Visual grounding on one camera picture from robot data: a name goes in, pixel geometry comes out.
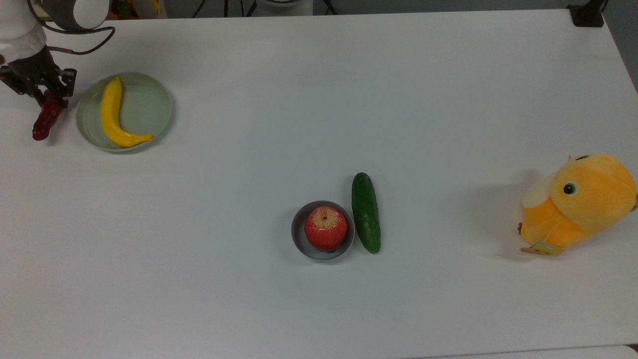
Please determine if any grey metal bowl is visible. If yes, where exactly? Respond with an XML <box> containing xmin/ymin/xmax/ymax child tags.
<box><xmin>291</xmin><ymin>200</ymin><xmax>356</xmax><ymax>262</ymax></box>

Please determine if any black stand base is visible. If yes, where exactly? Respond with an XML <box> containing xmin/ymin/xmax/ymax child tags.
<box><xmin>567</xmin><ymin>0</ymin><xmax>607</xmax><ymax>28</ymax></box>

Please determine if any red chili pepper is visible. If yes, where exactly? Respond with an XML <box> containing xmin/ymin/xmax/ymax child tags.
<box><xmin>32</xmin><ymin>90</ymin><xmax>66</xmax><ymax>142</ymax></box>

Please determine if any green cucumber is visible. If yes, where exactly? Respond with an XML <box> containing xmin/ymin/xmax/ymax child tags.
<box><xmin>351</xmin><ymin>172</ymin><xmax>382</xmax><ymax>254</ymax></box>

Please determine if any yellow banana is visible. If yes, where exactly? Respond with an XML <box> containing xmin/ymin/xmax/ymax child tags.
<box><xmin>100</xmin><ymin>76</ymin><xmax>155</xmax><ymax>149</ymax></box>

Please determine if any red apple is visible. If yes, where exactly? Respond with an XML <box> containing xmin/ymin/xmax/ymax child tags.
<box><xmin>304</xmin><ymin>205</ymin><xmax>348</xmax><ymax>251</ymax></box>

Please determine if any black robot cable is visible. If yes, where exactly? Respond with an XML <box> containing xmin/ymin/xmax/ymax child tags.
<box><xmin>27</xmin><ymin>0</ymin><xmax>117</xmax><ymax>56</ymax></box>

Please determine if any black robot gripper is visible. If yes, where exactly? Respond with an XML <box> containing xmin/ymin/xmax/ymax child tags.
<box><xmin>0</xmin><ymin>46</ymin><xmax>78</xmax><ymax>108</ymax></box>

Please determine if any pale green plastic plate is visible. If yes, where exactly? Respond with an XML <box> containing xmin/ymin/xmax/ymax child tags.
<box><xmin>76</xmin><ymin>72</ymin><xmax>174</xmax><ymax>153</ymax></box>

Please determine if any orange plush toy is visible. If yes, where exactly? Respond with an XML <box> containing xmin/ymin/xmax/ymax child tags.
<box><xmin>517</xmin><ymin>153</ymin><xmax>638</xmax><ymax>258</ymax></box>

